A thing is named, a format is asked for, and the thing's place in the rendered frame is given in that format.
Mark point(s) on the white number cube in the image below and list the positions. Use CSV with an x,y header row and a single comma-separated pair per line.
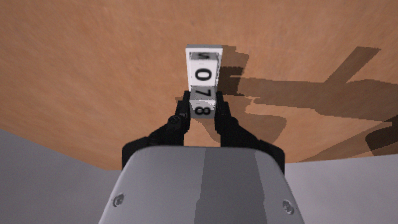
x,y
202,102
203,68

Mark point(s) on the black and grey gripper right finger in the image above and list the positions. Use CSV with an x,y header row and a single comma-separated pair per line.
x,y
232,134

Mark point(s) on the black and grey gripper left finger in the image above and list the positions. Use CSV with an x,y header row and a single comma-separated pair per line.
x,y
169,134

